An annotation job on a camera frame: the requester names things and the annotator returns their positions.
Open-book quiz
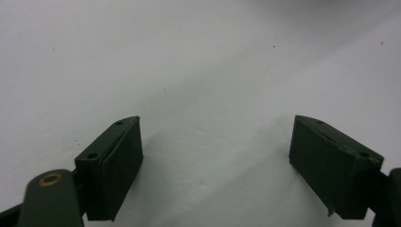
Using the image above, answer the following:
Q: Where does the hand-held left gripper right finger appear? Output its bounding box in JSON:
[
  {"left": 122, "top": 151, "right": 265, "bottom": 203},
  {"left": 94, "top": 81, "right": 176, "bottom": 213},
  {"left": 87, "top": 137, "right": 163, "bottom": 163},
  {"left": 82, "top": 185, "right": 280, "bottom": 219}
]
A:
[{"left": 288, "top": 114, "right": 385, "bottom": 220}]

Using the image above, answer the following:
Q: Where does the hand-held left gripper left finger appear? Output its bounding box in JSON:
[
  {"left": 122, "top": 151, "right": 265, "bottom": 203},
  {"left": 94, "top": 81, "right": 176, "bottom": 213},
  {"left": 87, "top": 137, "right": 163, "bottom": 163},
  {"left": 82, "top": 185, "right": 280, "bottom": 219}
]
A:
[{"left": 74, "top": 115, "right": 145, "bottom": 222}]

